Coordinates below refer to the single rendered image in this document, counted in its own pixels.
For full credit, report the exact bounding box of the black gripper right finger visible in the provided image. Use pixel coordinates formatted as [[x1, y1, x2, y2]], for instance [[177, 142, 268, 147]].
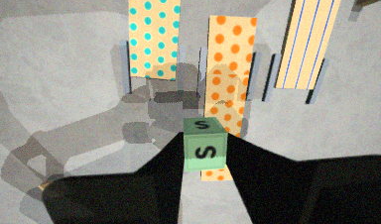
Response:
[[226, 133, 381, 224]]

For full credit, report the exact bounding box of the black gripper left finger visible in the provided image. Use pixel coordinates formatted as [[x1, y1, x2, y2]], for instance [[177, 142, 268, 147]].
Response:
[[42, 132, 185, 224]]

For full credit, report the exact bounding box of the green cube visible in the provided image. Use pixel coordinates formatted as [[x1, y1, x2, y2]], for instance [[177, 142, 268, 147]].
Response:
[[184, 117, 228, 172]]

